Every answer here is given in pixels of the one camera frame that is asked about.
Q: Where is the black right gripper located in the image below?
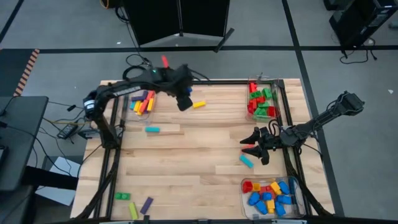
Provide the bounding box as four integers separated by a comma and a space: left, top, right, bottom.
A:
239, 126, 290, 166

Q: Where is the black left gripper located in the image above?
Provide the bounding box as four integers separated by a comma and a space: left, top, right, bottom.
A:
152, 63, 194, 112

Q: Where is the clear plastic bin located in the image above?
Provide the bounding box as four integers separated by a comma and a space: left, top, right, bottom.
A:
121, 79, 159, 124
239, 177, 307, 220
246, 77, 281, 123

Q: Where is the purple long bar block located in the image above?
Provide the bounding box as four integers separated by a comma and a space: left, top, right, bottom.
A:
139, 196, 154, 215
131, 90, 149, 102

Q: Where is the black divider foot bar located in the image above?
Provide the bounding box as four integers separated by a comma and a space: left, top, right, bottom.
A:
213, 27, 236, 54

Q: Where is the black room divider panel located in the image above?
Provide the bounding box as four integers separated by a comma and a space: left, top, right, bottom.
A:
123, 0, 182, 47
179, 0, 231, 38

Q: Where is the dark grey power brick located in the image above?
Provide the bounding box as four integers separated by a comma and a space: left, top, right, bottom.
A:
77, 129, 101, 139

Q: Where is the lime long bar block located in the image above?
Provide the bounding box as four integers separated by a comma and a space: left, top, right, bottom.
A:
128, 202, 139, 221

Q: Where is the black power adapter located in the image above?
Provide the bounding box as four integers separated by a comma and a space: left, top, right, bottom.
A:
57, 123, 79, 140

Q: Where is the black equipment cabinet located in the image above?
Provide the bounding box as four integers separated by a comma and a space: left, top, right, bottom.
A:
328, 0, 398, 50

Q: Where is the black side desk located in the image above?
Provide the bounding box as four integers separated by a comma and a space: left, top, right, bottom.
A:
0, 95, 50, 191

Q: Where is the black mat with striped edge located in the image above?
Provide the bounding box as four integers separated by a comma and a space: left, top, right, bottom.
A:
0, 48, 41, 97

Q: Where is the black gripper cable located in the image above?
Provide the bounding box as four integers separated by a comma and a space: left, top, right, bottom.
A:
267, 118, 282, 134

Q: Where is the black aluminium table frame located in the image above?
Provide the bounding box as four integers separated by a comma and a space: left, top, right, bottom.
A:
72, 79, 336, 220

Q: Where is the black coiled floor cable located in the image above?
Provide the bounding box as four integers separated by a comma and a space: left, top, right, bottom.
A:
122, 54, 154, 80

